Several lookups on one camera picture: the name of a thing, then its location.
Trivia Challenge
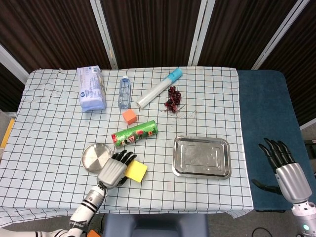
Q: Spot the blue tissue paper pack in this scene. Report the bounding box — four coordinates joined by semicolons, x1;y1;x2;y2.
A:
76;65;107;113

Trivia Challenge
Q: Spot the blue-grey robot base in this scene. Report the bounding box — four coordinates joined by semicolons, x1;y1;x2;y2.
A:
102;213;209;237

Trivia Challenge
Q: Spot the black cable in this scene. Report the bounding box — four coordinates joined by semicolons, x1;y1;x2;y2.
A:
251;226;274;237

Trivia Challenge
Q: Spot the clear plastic water bottle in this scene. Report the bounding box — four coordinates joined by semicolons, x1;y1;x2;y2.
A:
118;75;132;110

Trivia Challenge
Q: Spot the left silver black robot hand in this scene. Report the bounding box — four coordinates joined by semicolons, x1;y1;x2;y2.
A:
96;150;138;190

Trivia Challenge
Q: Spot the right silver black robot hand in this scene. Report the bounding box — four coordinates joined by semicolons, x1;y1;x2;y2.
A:
251;137;313;204

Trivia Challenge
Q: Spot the white checkered tablecloth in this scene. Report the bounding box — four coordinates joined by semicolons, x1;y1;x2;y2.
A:
0;66;254;227

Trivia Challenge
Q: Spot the yellow foam cube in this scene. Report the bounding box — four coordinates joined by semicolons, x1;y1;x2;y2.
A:
124;160;148;183

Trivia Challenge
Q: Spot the dark red grape bunch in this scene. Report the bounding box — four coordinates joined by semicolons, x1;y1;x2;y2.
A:
164;85;182;113

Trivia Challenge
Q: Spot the orange foam cube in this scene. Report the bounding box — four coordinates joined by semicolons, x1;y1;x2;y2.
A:
122;109;138;125

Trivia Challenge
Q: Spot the green chips can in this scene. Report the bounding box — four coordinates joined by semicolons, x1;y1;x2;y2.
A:
111;119;159;149

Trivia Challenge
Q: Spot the cling film roll blue end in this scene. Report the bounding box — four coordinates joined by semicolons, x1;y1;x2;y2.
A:
136;67;183;109

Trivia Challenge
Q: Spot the round steel plate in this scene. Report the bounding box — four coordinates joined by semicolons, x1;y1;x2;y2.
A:
81;142;113;174

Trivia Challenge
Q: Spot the rectangular steel tray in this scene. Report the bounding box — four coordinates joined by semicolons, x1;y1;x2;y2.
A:
172;135;232;179

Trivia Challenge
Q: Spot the dark folding screen white frame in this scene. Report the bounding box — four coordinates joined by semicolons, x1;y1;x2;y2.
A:
0;0;316;129

